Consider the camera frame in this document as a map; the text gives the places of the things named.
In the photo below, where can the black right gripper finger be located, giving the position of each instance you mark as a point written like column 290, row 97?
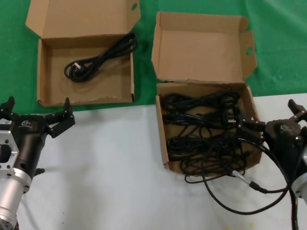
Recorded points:
column 253, row 130
column 298, row 111

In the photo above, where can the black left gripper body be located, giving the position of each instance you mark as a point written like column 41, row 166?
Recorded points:
column 28, row 141

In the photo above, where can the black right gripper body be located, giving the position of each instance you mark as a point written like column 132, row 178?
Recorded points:
column 285, row 141

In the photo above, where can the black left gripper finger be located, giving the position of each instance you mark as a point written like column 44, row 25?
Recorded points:
column 7, row 109
column 64, row 122

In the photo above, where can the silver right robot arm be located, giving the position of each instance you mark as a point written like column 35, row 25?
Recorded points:
column 302, row 187

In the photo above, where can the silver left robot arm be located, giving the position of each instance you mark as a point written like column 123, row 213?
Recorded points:
column 9, row 194

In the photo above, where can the brown cardboard box intact lid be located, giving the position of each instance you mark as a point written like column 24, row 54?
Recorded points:
column 84, row 88

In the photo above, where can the brown cardboard box torn lid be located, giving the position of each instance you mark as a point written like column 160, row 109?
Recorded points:
column 199, row 43

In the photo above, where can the green cloth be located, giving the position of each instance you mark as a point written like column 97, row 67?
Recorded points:
column 14, row 60

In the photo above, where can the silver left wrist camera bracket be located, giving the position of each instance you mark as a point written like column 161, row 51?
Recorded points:
column 6, row 151

